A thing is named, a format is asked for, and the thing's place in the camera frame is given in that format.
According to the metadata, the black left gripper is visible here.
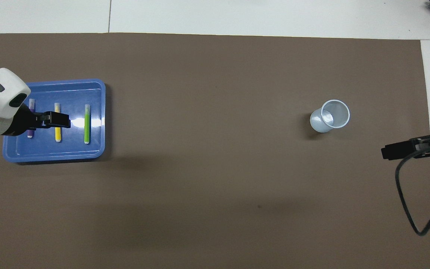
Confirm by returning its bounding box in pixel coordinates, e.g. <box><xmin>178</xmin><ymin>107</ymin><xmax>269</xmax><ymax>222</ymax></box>
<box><xmin>3</xmin><ymin>104</ymin><xmax>71</xmax><ymax>136</ymax></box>

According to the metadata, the yellow marker pen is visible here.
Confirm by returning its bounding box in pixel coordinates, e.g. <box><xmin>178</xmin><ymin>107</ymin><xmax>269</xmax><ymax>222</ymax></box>
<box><xmin>54</xmin><ymin>103</ymin><xmax>61</xmax><ymax>143</ymax></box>

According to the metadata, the purple marker pen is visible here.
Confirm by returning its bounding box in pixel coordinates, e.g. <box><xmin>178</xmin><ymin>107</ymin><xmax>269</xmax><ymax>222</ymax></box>
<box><xmin>27</xmin><ymin>99</ymin><xmax>35</xmax><ymax>139</ymax></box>

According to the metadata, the green test tube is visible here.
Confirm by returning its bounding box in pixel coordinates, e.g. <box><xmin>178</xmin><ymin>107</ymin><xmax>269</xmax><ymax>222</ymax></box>
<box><xmin>84</xmin><ymin>104</ymin><xmax>91</xmax><ymax>144</ymax></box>

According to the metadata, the blue plastic tray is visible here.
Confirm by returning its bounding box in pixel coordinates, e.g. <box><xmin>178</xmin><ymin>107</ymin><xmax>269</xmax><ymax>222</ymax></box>
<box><xmin>2</xmin><ymin>78</ymin><xmax>106</xmax><ymax>164</ymax></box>

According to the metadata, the translucent plastic cup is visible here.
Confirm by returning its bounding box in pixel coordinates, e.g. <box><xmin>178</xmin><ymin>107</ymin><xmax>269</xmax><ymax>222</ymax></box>
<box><xmin>309</xmin><ymin>99</ymin><xmax>350</xmax><ymax>133</ymax></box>

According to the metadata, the brown table mat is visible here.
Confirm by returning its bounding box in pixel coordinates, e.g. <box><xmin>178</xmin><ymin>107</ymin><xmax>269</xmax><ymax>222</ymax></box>
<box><xmin>0</xmin><ymin>33</ymin><xmax>430</xmax><ymax>269</ymax></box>

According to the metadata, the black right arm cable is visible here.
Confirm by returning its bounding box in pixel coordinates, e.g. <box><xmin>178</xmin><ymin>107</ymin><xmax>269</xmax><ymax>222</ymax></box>
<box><xmin>395</xmin><ymin>139</ymin><xmax>430</xmax><ymax>236</ymax></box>

